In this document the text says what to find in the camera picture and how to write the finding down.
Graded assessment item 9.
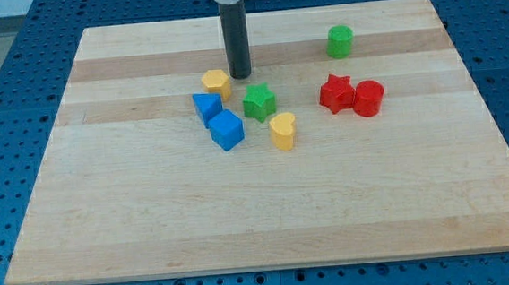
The yellow hexagon block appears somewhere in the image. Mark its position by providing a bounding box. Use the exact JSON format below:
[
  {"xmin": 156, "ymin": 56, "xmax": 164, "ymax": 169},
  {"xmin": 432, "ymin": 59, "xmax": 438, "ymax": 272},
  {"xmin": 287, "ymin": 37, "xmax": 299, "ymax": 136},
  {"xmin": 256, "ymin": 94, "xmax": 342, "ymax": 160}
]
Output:
[{"xmin": 201, "ymin": 69, "xmax": 232, "ymax": 101}]

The blue cube block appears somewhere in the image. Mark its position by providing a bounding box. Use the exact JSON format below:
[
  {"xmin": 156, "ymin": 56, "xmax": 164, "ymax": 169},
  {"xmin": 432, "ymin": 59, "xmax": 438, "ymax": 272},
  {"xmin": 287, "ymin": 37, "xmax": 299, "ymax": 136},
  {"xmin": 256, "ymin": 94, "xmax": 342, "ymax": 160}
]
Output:
[{"xmin": 209, "ymin": 109, "xmax": 245, "ymax": 151}]

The yellow heart block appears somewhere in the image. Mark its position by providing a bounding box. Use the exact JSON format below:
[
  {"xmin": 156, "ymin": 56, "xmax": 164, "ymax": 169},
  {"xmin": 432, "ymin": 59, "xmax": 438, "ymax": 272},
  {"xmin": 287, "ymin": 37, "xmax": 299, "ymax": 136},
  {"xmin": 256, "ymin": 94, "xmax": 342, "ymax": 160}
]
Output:
[{"xmin": 269, "ymin": 112, "xmax": 297, "ymax": 151}]

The green star block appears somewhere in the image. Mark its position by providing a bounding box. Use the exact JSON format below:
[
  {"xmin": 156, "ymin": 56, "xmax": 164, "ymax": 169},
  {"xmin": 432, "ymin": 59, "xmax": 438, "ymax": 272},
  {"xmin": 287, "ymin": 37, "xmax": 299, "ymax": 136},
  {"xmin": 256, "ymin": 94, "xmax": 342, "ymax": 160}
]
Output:
[{"xmin": 243, "ymin": 82, "xmax": 276, "ymax": 123}]

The blue triangle block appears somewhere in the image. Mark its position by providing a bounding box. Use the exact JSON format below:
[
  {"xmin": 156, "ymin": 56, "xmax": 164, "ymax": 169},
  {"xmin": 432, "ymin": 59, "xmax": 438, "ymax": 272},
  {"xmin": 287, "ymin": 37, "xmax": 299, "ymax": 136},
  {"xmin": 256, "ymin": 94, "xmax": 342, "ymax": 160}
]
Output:
[{"xmin": 192, "ymin": 93, "xmax": 223, "ymax": 129}]

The red star block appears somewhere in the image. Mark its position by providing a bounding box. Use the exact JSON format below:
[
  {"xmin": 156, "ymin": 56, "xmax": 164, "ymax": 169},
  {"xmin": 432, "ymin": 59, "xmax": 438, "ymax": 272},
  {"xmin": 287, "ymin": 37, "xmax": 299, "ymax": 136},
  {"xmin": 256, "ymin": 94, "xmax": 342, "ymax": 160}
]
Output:
[{"xmin": 319, "ymin": 74, "xmax": 356, "ymax": 114}]

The light wooden board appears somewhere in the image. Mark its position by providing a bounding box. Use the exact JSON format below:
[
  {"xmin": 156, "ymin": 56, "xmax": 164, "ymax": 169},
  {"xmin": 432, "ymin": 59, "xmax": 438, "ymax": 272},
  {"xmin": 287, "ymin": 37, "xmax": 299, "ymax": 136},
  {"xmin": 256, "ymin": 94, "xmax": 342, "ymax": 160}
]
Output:
[{"xmin": 5, "ymin": 0, "xmax": 509, "ymax": 285}]

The red cylinder block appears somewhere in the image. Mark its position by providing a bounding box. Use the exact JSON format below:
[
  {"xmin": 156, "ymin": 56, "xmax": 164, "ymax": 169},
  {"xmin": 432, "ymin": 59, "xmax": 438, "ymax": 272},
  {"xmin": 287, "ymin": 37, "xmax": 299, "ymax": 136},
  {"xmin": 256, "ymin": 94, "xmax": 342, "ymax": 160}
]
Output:
[{"xmin": 353, "ymin": 80, "xmax": 384, "ymax": 117}]

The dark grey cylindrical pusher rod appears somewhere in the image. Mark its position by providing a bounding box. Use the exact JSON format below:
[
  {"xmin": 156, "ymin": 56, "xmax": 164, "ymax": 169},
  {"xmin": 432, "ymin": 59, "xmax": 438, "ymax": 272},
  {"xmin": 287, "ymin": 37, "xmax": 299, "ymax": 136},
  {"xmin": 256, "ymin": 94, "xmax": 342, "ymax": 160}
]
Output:
[{"xmin": 218, "ymin": 0, "xmax": 252, "ymax": 79}]

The green cylinder block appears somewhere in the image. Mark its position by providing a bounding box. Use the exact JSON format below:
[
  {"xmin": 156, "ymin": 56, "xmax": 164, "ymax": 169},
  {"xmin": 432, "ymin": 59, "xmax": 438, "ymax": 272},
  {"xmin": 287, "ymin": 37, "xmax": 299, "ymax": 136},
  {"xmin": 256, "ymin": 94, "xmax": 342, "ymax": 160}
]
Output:
[{"xmin": 326, "ymin": 25, "xmax": 354, "ymax": 58}]

